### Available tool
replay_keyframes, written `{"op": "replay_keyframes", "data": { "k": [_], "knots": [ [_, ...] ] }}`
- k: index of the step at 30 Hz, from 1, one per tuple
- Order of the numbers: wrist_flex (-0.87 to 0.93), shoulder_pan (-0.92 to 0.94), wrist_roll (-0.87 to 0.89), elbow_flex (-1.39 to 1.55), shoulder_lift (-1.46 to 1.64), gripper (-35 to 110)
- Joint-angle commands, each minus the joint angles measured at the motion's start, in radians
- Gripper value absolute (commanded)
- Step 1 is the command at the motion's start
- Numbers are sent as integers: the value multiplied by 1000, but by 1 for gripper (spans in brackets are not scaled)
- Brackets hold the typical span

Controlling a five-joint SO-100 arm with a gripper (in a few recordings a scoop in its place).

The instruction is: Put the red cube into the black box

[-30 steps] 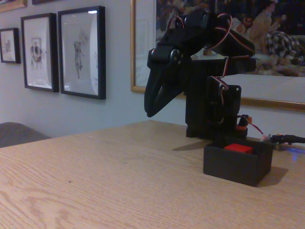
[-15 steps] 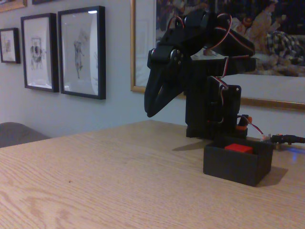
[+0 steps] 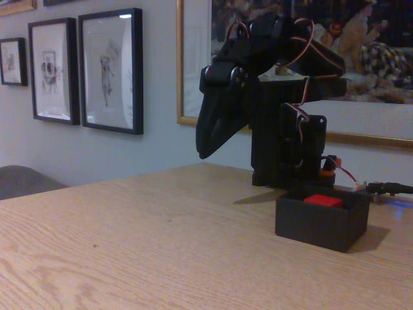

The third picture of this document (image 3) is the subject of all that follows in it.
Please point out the grey chair back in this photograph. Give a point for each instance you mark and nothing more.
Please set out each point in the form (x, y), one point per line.
(22, 182)

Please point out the medium black picture frame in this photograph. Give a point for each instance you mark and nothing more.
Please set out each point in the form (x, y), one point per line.
(53, 69)

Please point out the orange and black table clamp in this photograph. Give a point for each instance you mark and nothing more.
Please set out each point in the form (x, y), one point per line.
(329, 168)

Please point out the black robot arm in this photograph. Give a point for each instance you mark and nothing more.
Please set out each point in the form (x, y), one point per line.
(271, 135)

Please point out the dark picture frame edge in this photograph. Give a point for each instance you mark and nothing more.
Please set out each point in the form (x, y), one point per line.
(61, 2)

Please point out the large black picture frame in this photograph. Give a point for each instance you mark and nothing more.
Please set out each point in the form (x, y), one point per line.
(109, 71)

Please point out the gold picture frame corner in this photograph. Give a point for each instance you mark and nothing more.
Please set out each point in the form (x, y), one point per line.
(16, 6)

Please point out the small black picture frame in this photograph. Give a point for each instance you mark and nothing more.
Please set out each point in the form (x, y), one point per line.
(13, 61)

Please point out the black box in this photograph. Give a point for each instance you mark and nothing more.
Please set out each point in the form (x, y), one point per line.
(309, 226)

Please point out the red cube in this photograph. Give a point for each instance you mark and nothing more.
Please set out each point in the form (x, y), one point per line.
(322, 201)

